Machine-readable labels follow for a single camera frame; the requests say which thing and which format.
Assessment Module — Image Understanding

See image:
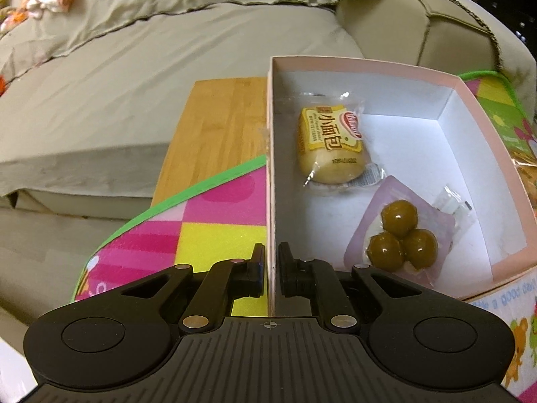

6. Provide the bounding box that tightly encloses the brown quail eggs pouch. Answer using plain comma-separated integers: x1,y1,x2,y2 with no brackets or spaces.
344,176,456,286

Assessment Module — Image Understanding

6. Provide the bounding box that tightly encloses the orange toy on bed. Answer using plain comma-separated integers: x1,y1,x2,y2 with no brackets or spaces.
0,0,27,37

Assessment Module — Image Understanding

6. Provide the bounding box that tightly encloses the pink cardboard box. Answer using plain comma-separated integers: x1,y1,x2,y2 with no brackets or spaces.
267,56,536,299

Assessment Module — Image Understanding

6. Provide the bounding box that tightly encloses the bamboo wooden board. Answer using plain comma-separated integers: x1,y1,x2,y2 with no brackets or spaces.
151,77,267,206

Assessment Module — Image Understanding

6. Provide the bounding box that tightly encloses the wrapped round bread bun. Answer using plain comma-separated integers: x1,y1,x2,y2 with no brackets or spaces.
510,150,537,212

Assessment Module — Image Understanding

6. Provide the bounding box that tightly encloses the colourful cartoon play mat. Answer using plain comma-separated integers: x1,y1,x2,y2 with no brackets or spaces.
73,70,536,402

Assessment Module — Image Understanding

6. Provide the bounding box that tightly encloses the small bread yellow packet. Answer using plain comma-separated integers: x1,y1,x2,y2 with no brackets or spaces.
288,91,386,194

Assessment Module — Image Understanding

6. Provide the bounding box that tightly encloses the clear wrapped snack bar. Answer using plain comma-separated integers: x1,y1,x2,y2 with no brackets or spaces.
432,186,473,224

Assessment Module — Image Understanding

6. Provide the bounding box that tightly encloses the olive green pillow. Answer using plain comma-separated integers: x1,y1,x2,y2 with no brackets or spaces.
336,0,500,75

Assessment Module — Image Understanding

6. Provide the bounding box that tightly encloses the olive green bed sheet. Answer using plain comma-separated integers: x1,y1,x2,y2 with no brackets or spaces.
1,0,536,348

